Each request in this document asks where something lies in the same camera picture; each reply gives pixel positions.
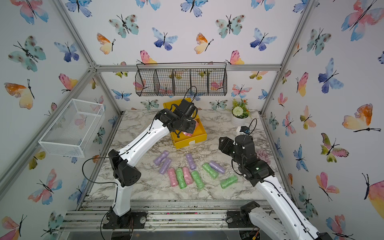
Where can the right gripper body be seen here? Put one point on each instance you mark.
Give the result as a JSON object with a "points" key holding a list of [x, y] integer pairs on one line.
{"points": [[236, 158]]}

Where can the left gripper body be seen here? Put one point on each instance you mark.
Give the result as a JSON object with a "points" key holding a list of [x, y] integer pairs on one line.
{"points": [[187, 126]]}

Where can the yellow drawer cabinet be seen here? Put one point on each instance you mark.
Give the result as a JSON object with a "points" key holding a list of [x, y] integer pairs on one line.
{"points": [[179, 140]]}

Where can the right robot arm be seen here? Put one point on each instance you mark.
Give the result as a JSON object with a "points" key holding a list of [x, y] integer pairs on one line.
{"points": [[292, 224]]}

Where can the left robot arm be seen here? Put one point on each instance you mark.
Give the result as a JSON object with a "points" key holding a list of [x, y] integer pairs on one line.
{"points": [[124, 163]]}

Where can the pink coral ornament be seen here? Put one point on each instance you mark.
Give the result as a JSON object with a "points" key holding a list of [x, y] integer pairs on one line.
{"points": [[264, 156]]}

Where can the purple bag roll right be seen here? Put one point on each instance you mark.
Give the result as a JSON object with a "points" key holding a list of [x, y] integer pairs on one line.
{"points": [[217, 167]]}

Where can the purple bag roll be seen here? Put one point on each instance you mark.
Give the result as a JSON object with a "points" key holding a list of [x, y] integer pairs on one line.
{"points": [[191, 162], [165, 166], [217, 167], [161, 158]]}

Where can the green bag roll far right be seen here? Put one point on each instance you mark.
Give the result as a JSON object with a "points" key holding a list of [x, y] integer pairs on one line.
{"points": [[228, 182]]}

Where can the green bag roll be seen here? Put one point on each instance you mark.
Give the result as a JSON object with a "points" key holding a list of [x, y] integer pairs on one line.
{"points": [[180, 178], [196, 177], [228, 182], [214, 174]]}

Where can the green bag roll upper right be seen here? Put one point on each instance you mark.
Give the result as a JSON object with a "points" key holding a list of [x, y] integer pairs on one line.
{"points": [[214, 174]]}

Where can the potted artificial plant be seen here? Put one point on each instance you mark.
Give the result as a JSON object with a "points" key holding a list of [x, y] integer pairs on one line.
{"points": [[240, 112]]}

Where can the purple bag roll middle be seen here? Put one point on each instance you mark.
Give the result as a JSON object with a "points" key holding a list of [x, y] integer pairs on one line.
{"points": [[191, 162]]}

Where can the purple bag roll upper left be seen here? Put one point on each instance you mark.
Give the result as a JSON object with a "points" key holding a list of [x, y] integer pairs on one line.
{"points": [[161, 158]]}

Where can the green bag roll middle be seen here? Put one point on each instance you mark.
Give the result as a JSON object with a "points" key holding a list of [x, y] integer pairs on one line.
{"points": [[196, 177]]}

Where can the purple bag roll lower left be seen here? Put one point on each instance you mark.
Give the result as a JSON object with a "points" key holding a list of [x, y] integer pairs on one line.
{"points": [[165, 166]]}

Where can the green bag roll left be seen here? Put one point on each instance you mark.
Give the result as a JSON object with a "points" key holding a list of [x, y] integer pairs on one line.
{"points": [[180, 178]]}

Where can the black wire wall basket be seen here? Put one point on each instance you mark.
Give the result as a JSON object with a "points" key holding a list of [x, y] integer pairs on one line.
{"points": [[181, 79]]}

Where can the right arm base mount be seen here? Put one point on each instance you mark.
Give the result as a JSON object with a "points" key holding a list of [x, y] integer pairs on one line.
{"points": [[241, 219]]}

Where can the white mesh wall basket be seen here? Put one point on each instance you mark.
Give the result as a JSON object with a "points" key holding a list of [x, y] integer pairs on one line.
{"points": [[73, 129]]}

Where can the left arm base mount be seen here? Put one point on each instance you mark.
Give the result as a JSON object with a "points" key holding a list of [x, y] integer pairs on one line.
{"points": [[130, 220]]}

